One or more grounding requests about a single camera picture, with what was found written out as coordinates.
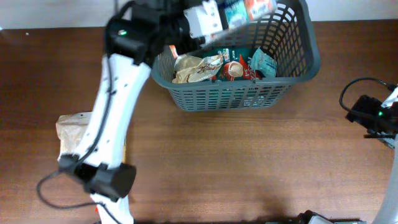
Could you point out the green Nescafe coffee bag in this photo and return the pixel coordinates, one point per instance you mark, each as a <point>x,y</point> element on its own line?
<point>236,64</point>

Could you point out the grey plastic basket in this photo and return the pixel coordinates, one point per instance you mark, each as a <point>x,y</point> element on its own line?
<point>286,35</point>

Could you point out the beige snack pouch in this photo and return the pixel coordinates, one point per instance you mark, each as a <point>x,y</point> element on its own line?
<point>191,69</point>

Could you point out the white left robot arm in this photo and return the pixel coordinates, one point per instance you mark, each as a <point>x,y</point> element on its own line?
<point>133,37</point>

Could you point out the teal wet wipes packet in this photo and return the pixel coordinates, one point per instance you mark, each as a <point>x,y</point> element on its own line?
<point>264,63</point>

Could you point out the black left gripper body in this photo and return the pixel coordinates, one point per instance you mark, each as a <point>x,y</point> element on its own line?
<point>175,26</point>

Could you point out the Kleenex tissue multipack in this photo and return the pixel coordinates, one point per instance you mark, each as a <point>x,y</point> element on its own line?
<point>236,14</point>

